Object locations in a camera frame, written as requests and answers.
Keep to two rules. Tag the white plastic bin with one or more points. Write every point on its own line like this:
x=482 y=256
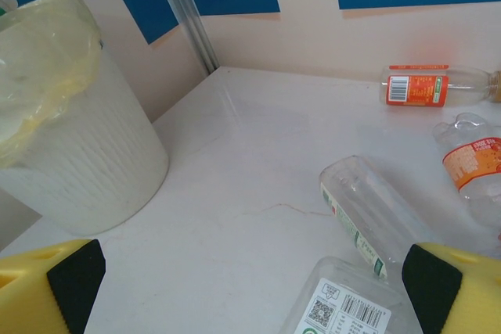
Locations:
x=98 y=154

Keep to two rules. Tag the square clear bottle white label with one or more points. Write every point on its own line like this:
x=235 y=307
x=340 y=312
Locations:
x=336 y=310

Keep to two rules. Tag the clear bottle green white label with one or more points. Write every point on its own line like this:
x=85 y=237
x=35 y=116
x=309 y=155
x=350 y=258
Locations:
x=364 y=201

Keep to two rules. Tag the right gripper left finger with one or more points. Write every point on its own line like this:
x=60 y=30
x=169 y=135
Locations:
x=35 y=295

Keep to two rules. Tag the aluminium frame post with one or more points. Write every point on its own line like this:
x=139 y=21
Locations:
x=188 y=17

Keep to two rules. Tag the yellow plastic bin liner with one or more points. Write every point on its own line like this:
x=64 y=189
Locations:
x=39 y=56

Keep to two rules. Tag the orange label bottle brown cap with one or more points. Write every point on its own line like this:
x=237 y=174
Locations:
x=415 y=89

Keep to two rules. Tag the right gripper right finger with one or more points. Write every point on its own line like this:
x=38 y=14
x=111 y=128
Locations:
x=462 y=295

